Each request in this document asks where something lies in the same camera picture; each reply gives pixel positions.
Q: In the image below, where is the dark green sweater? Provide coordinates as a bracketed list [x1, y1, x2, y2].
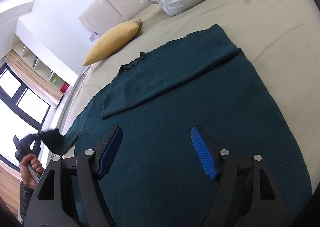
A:
[41, 24, 313, 227]

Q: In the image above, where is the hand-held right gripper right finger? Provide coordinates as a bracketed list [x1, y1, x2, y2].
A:
[191, 126, 288, 227]

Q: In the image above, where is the person's left forearm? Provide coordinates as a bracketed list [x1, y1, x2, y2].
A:
[19, 181, 35, 220]

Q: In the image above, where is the black framed window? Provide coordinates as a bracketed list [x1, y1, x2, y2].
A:
[0, 63, 52, 167]

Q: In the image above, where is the beige padded headboard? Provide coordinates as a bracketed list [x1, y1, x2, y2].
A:
[79, 0, 150, 35]

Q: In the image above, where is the white shelf unit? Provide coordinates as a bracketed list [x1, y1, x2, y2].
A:
[11, 33, 79, 98]

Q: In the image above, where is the white window sill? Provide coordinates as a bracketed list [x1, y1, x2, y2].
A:
[54, 75, 83, 127]

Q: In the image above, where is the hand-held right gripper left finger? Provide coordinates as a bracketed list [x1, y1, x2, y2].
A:
[24, 125, 123, 227]

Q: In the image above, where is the person's left hand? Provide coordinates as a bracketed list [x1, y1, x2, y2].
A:
[19, 153, 44, 189]

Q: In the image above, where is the yellow pillow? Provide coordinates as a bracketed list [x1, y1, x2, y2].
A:
[82, 19, 142, 67]

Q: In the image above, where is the beige curtain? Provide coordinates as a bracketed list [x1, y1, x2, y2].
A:
[4, 51, 63, 105]

